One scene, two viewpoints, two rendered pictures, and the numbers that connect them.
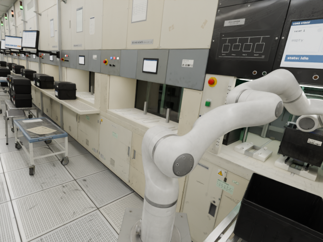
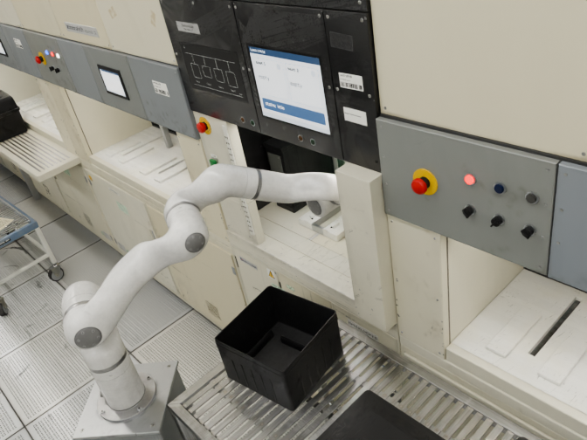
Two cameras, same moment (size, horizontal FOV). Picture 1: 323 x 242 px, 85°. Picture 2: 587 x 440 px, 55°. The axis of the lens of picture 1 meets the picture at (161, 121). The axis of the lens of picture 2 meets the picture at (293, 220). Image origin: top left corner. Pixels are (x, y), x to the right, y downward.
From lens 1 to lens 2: 1.32 m
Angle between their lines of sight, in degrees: 21
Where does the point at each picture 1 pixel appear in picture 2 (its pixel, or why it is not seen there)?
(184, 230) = (165, 382)
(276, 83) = (203, 195)
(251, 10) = (199, 13)
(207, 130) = (114, 290)
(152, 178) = not seen: hidden behind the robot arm
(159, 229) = (113, 392)
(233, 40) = (198, 58)
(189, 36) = (143, 37)
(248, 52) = (223, 85)
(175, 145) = (72, 321)
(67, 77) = not seen: outside the picture
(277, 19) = (232, 37)
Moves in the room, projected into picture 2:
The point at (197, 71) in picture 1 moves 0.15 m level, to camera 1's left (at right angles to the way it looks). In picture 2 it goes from (178, 105) to (139, 111)
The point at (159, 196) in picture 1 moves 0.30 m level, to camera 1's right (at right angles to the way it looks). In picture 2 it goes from (93, 363) to (191, 356)
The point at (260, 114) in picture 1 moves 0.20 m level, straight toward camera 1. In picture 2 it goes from (173, 253) to (120, 301)
